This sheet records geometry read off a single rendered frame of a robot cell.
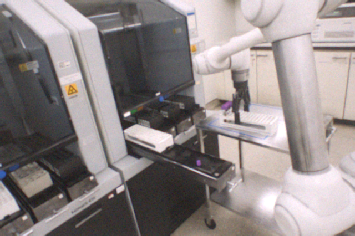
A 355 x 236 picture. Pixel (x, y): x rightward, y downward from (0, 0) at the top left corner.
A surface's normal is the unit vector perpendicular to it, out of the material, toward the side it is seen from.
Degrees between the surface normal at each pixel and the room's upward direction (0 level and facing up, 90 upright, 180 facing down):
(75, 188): 90
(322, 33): 90
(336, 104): 90
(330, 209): 70
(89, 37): 90
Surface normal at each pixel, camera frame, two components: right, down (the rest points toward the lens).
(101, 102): 0.73, 0.18
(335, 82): -0.70, 0.38
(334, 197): 0.22, 0.04
